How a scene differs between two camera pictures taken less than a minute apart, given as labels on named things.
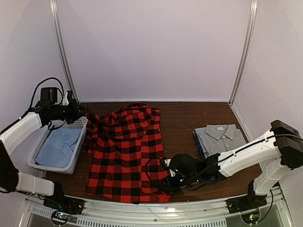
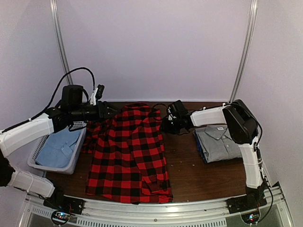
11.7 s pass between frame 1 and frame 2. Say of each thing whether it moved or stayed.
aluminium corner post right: stayed
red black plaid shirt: stayed
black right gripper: moved
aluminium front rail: stayed
